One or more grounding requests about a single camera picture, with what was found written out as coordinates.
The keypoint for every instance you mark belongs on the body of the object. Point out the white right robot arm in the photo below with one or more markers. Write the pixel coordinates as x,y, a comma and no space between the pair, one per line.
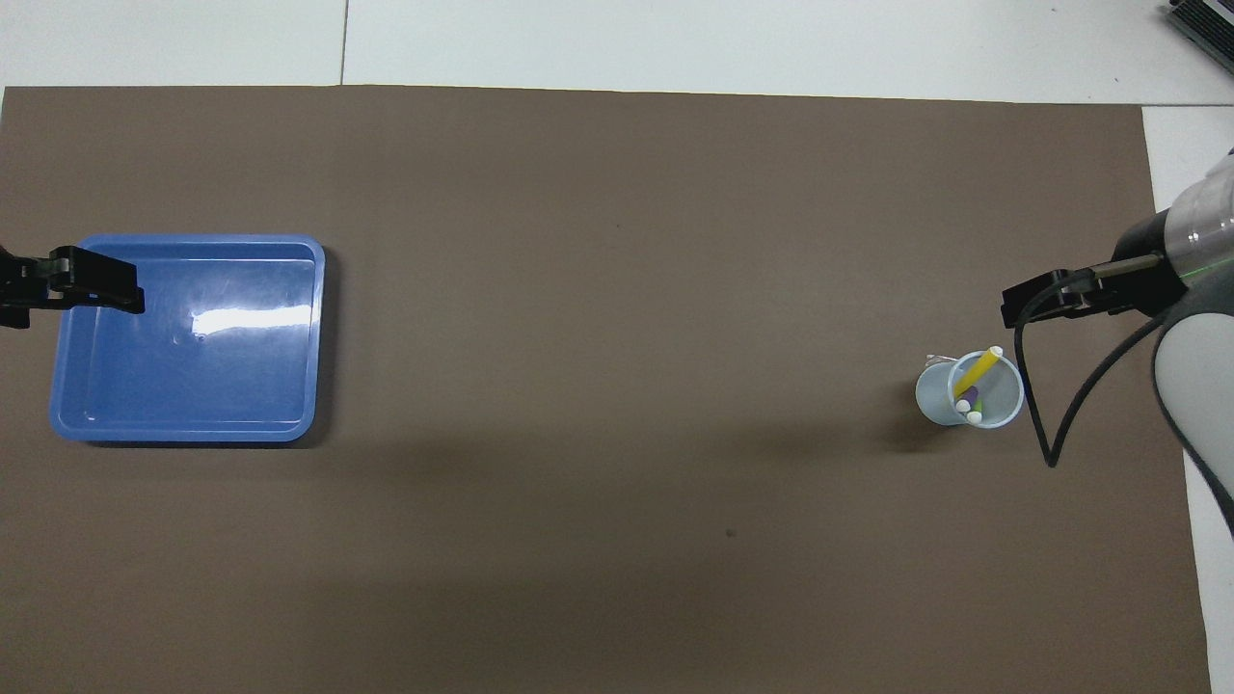
1195,366

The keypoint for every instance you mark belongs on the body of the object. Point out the grey laptop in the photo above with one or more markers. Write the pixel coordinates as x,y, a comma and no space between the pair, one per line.
1205,24

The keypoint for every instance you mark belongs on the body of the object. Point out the pale blue mesh pen cup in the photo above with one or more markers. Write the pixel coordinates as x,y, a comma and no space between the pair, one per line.
930,395

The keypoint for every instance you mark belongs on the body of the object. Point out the purple pen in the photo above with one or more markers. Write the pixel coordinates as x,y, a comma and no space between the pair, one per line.
969,395

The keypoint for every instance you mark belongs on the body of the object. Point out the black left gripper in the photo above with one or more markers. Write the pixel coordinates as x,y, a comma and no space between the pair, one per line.
24,284

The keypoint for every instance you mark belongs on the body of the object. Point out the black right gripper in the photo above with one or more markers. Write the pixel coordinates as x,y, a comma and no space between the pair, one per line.
1142,275

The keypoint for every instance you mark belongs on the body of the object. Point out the blue plastic tray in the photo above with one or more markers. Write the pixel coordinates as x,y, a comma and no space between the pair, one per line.
193,386

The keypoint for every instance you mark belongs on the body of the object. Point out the yellow pen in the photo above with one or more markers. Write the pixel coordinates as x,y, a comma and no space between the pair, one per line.
979,371

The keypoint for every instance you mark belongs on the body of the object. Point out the brown table mat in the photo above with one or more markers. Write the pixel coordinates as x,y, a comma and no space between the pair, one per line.
617,289

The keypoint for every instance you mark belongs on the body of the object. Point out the green pen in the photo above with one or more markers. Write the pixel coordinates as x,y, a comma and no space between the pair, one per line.
976,414

